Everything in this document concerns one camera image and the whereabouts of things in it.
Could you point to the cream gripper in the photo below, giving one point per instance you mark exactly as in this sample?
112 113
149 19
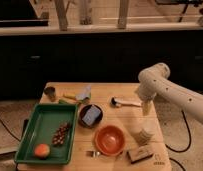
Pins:
146 107

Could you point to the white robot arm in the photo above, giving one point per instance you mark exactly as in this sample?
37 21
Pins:
154 81

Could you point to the red bowl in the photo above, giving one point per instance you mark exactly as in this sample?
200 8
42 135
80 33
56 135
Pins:
109 140

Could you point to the dark brown bowl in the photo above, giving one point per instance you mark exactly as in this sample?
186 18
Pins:
82 113

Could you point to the white paper cup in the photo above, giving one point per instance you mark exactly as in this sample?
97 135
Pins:
147 131

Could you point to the wooden table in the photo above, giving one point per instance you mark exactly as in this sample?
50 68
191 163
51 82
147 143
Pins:
129 120

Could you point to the brown block with black base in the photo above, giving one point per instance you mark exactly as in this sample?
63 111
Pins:
138 154

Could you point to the blue sponge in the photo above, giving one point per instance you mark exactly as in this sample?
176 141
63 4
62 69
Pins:
91 115

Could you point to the light blue cloth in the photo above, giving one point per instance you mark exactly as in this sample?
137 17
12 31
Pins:
85 94

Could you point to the metal fork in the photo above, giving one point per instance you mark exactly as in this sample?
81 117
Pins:
93 153

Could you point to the yellow banana toy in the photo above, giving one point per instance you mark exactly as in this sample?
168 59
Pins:
70 96

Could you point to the bunch of dark grapes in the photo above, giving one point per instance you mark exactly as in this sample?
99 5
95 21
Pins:
60 134

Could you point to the small dark metal cup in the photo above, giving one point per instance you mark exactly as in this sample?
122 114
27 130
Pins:
50 93

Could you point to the green plastic tray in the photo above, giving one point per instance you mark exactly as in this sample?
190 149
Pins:
42 125

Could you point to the orange peach fruit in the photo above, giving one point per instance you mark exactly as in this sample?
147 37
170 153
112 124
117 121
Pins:
42 150

